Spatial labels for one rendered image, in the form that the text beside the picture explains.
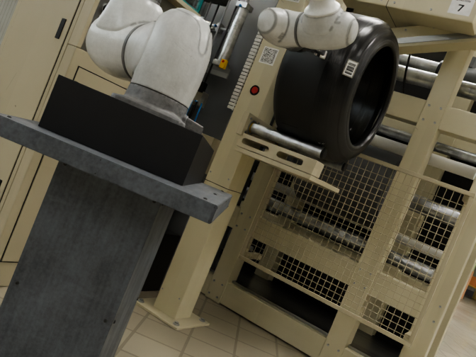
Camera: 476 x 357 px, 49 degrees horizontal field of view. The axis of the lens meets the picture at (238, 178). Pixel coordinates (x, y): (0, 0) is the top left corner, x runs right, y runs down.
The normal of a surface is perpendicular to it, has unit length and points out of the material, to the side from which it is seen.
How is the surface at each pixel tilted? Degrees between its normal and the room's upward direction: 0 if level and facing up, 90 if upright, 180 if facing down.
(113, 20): 89
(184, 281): 90
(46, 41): 90
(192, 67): 86
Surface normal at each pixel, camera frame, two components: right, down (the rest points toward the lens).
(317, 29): -0.49, 0.52
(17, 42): -0.47, -0.16
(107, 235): -0.05, 0.01
